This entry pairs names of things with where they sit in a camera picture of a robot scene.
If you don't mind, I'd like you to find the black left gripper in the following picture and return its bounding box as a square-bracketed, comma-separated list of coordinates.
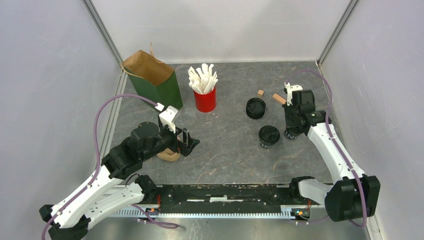
[141, 120, 200, 161]

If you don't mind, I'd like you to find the black coffee cup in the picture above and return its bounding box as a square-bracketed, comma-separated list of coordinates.
[259, 138, 279, 149]
[284, 127, 301, 140]

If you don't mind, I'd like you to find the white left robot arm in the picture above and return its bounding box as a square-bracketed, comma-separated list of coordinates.
[39, 121, 200, 240]

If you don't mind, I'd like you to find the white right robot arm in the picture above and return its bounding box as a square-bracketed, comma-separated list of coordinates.
[282, 89, 381, 222]

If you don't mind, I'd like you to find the black coffee lid stack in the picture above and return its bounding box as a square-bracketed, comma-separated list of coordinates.
[245, 97, 266, 120]

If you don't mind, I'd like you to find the long wooden block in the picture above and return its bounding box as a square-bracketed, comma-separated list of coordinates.
[272, 93, 287, 105]

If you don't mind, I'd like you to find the brown cardboard cup carrier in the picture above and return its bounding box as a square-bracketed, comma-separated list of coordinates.
[156, 148, 181, 162]

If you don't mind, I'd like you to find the small wooden cube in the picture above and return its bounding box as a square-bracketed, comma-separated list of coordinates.
[257, 90, 264, 98]

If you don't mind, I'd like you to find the red cup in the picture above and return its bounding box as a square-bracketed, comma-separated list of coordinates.
[193, 88, 217, 113]

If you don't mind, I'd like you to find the white wrapped stirrer bundle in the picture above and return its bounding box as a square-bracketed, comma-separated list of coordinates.
[188, 63, 218, 95]

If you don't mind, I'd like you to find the green paper bag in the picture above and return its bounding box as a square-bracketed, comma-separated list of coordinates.
[120, 46, 183, 110]

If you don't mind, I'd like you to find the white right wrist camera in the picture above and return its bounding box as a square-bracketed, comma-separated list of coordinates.
[284, 82, 303, 106]

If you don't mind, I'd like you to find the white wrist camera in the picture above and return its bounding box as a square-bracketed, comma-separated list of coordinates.
[155, 102, 180, 134]
[284, 82, 303, 106]

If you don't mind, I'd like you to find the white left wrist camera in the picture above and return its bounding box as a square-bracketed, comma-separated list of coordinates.
[155, 102, 180, 134]

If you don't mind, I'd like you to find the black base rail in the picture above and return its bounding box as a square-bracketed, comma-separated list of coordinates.
[125, 183, 312, 220]

